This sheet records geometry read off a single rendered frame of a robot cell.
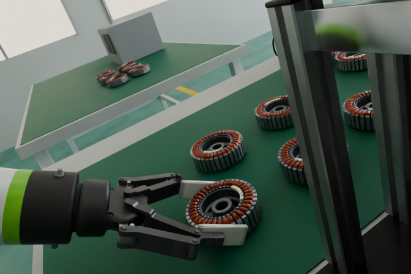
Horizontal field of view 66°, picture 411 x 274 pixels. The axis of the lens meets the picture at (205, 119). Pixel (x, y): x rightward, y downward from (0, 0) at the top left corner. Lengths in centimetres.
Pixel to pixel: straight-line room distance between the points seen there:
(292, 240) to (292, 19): 30
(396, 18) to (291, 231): 33
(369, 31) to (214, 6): 490
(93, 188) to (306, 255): 28
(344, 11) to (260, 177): 40
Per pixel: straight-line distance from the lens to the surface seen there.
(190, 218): 49
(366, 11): 22
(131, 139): 95
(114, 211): 44
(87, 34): 452
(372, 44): 22
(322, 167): 30
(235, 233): 45
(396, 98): 35
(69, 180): 44
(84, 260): 59
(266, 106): 75
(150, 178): 53
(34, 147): 140
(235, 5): 528
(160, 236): 41
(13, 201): 43
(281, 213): 50
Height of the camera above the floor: 108
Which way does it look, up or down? 23 degrees down
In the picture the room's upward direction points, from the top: 20 degrees counter-clockwise
